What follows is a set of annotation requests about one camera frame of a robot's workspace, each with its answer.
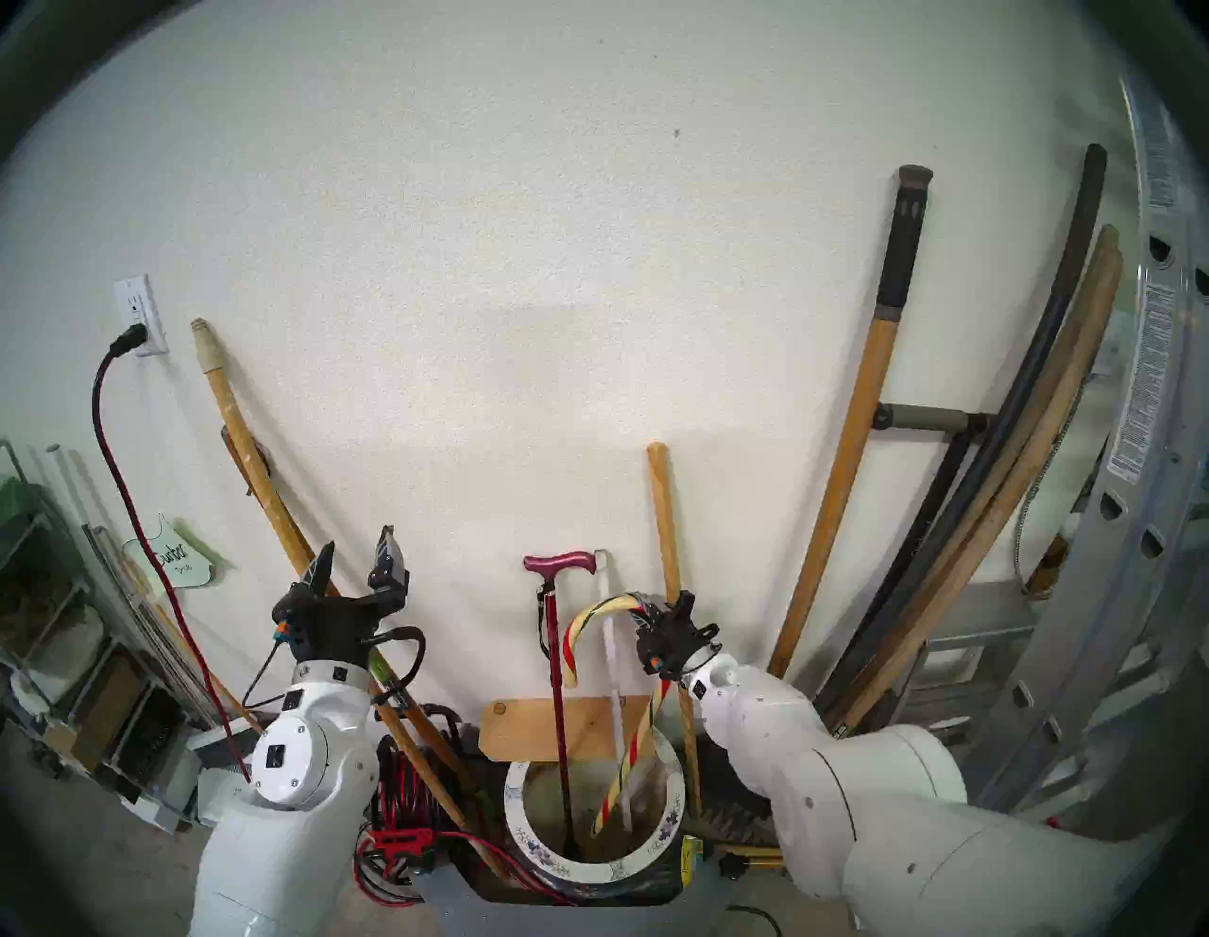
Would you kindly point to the dark brown wooden stick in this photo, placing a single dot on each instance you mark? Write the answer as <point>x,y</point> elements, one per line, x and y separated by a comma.
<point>229,446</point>

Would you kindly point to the green handwritten sign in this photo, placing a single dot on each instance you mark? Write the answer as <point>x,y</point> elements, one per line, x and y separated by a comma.
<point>175,557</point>

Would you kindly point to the white flat stick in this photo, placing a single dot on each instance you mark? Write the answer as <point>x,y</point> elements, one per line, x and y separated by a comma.
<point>612,661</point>

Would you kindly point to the pink metal walking cane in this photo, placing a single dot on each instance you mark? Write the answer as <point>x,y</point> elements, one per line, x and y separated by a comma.
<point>557,564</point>

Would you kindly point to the curved wooden pole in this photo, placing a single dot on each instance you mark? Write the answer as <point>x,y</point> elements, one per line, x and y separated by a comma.
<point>1110,283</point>
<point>1086,283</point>

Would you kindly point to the white wall outlet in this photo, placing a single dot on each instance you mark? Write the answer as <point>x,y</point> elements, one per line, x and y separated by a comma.
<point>140,302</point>

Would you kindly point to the grey metal rail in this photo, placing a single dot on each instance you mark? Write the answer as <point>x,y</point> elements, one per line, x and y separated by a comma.
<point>123,586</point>

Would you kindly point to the light wooden stick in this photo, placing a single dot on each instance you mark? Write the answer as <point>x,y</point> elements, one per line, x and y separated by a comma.
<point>666,519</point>

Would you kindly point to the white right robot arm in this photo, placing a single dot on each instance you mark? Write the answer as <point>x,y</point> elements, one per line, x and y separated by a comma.
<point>850,803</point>

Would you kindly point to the white floral ceramic pot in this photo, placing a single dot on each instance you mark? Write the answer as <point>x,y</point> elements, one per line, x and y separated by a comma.
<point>590,867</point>

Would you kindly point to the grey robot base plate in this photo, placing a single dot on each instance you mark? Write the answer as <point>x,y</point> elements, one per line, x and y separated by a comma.
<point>567,916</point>

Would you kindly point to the black printed box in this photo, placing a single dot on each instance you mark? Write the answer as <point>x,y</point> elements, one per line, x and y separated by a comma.
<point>156,746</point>

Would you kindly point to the aluminium extension ladder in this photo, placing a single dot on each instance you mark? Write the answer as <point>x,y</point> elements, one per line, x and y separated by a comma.
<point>1148,378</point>

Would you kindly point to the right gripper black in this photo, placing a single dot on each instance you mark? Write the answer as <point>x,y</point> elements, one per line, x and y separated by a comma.
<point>675,642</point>

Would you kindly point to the brown cardboard box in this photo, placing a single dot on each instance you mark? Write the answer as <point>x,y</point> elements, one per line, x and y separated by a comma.
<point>104,704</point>

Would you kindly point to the black rake head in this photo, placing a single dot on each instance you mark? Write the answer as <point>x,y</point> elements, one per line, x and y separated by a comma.
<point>727,793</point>

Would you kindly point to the wooden board with hole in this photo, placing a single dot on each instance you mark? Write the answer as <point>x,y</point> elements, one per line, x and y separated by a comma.
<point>529,732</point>

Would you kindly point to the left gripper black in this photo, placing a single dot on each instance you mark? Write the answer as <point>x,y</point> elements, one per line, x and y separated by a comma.
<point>331,628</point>

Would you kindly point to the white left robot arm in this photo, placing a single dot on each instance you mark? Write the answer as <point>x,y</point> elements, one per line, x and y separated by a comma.
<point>283,831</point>

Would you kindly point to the grey step ladder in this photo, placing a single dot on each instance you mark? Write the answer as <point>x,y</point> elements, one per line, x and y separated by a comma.
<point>982,614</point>

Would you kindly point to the white plastic pipe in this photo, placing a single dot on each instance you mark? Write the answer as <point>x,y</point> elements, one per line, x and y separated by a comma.
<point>66,482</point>

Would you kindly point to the striped candy cane stick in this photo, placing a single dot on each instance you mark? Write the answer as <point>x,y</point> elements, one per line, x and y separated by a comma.
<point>571,652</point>

